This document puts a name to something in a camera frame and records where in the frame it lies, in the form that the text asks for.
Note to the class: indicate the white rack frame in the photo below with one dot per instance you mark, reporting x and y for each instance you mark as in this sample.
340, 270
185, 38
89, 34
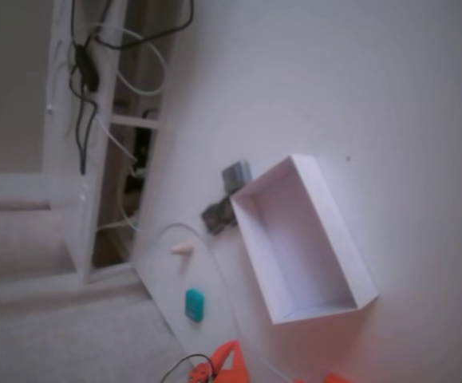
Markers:
61, 131

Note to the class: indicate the green cube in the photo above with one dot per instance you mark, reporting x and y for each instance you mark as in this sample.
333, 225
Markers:
194, 305

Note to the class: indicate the white cardboard box bin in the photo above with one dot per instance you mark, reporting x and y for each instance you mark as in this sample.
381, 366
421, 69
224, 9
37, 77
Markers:
294, 259

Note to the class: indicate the cream animal figurine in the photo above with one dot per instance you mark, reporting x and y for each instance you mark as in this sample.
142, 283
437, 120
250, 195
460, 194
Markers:
182, 249

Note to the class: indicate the silver tin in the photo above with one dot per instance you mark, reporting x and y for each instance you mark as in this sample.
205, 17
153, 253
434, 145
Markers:
235, 174

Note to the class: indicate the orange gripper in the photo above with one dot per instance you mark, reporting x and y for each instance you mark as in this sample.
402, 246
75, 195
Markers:
230, 362

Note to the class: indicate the black box with clear lid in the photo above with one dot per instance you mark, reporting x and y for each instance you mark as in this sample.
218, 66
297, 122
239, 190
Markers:
228, 211
212, 218

